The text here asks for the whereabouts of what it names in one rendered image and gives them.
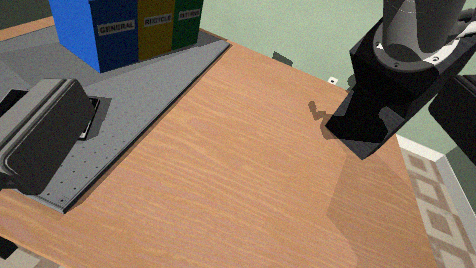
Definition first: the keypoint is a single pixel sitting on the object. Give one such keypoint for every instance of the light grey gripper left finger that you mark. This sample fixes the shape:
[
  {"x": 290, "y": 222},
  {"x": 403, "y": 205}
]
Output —
[{"x": 38, "y": 132}]

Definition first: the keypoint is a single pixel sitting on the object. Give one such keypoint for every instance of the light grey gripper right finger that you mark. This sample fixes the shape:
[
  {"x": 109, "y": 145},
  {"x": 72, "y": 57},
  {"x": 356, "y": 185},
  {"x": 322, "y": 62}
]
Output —
[{"x": 454, "y": 108}]

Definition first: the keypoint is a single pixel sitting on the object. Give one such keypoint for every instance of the blue general waste bin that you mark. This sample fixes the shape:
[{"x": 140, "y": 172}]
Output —
[{"x": 102, "y": 33}]

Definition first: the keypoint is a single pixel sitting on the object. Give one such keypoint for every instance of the green open-top bin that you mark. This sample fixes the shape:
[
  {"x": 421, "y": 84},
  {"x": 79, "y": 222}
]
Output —
[{"x": 187, "y": 16}]

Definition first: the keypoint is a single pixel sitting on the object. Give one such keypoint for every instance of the yellow open bin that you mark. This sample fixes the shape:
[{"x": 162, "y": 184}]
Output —
[{"x": 155, "y": 27}]

